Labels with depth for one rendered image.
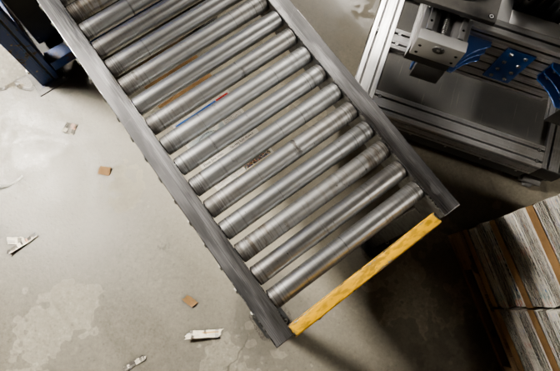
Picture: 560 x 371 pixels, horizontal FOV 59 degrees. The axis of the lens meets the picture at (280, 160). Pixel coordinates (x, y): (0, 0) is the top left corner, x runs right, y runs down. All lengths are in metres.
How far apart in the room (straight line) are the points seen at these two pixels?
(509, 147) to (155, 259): 1.41
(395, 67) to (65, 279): 1.51
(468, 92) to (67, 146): 1.62
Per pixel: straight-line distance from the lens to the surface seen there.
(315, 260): 1.18
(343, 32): 2.31
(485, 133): 2.02
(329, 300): 1.16
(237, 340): 1.97
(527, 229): 1.60
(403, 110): 1.95
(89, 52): 1.39
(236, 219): 1.18
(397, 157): 1.26
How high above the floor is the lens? 1.97
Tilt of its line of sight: 74 degrees down
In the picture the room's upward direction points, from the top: 8 degrees clockwise
